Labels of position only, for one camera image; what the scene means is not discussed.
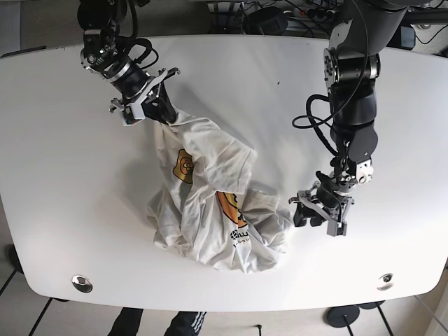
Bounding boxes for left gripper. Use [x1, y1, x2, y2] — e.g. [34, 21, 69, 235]
[288, 181, 356, 228]

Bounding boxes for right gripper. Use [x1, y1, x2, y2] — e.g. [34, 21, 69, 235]
[108, 67, 181, 125]

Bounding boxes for white printed T-shirt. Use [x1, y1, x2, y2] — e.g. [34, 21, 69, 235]
[146, 110, 293, 274]

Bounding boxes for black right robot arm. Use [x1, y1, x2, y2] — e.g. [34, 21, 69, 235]
[77, 0, 180, 126]

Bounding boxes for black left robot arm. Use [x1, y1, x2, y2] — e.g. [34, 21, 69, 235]
[289, 1, 412, 237]

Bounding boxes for right silver table grommet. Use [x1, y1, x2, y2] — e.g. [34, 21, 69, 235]
[375, 273, 394, 291]

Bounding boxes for silver table grommet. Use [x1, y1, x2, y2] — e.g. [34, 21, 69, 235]
[375, 273, 394, 291]
[71, 274, 93, 293]

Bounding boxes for black round stand base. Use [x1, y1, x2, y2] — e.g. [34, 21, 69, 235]
[325, 305, 360, 328]

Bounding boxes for black power adapter box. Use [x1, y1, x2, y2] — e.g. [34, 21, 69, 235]
[243, 6, 288, 36]

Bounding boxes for black trousers of person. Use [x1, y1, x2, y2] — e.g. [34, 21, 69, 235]
[107, 307, 207, 335]

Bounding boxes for left silver table grommet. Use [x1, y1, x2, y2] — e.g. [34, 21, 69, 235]
[71, 274, 93, 293]

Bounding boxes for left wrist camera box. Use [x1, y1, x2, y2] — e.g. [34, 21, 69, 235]
[327, 220, 347, 237]

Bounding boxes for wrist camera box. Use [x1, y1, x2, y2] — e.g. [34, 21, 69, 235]
[327, 220, 347, 237]
[122, 103, 146, 126]

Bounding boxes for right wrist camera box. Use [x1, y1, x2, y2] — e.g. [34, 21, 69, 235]
[122, 103, 146, 126]

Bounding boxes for tangled black cables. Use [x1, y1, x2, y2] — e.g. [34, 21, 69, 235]
[206, 0, 448, 50]

